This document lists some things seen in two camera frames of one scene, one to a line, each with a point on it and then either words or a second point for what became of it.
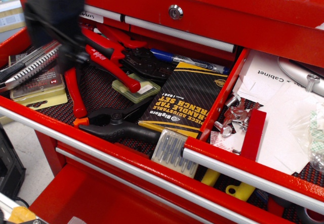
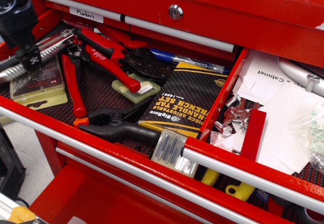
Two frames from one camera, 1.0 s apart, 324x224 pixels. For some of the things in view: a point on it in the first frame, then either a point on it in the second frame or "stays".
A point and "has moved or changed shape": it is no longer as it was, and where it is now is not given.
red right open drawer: [266, 128] stays
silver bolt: [312, 79] stays
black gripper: [54, 11] to [17, 17]
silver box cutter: [35, 65] has moved or changed shape
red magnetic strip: [251, 144] stays
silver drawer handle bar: [298, 74] stays
